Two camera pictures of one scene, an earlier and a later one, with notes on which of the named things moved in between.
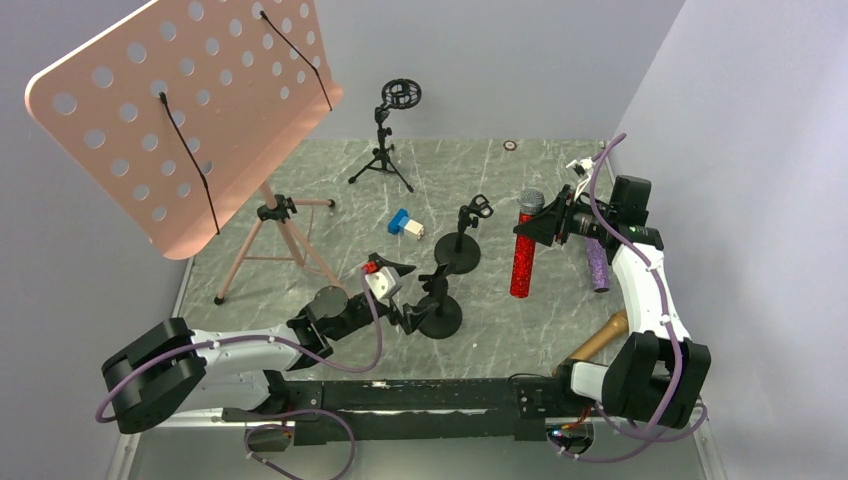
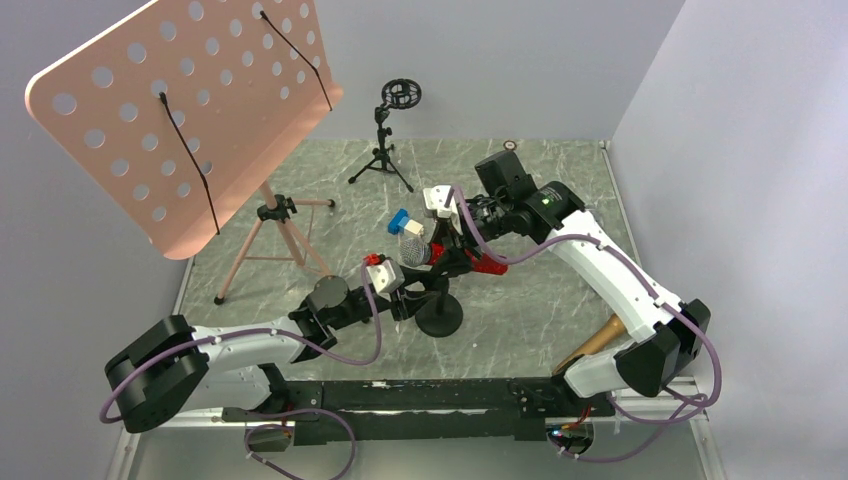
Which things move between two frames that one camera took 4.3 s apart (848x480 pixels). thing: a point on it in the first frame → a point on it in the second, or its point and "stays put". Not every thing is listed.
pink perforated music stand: (175, 112) stays put
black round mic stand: (445, 321) stays put
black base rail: (328, 412) stays put
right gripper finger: (542, 228) → (454, 263)
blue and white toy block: (401, 222) stays put
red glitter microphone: (530, 200) → (418, 251)
